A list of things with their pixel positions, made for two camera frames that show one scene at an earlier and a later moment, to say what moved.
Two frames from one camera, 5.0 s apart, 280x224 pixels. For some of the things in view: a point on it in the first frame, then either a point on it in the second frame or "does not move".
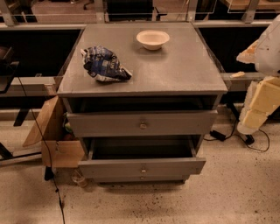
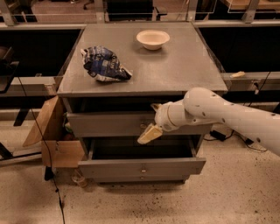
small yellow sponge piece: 237,74 does not move
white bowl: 152,39 does not move
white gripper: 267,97 to 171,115
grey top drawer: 162,123 does not move
